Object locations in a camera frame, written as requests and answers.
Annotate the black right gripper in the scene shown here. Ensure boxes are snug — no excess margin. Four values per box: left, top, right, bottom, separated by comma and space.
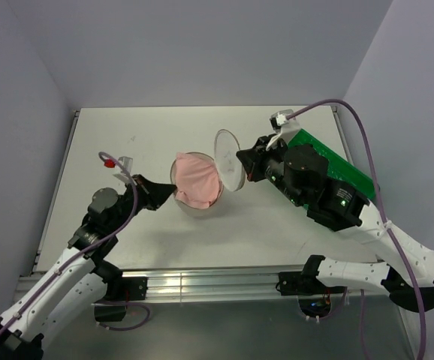
236, 133, 302, 205

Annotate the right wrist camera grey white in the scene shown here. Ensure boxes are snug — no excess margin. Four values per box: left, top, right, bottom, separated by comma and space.
266, 109, 302, 151

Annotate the green plastic tray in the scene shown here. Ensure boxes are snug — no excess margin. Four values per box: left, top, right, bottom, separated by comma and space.
288, 130, 375, 200

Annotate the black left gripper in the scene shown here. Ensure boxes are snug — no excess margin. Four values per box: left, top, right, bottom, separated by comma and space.
110, 173, 176, 233

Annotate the round mesh laundry bag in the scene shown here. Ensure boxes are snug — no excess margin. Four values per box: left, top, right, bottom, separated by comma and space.
170, 129, 245, 218

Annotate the aluminium mounting rail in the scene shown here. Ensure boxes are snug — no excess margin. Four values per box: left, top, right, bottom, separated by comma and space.
10, 264, 387, 305

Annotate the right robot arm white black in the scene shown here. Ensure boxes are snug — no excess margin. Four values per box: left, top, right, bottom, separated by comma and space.
237, 136, 434, 313

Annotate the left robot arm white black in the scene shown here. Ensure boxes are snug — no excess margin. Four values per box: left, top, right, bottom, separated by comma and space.
0, 175, 176, 359

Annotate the pink bra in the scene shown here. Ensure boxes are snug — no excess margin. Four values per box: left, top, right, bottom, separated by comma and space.
175, 153, 221, 209

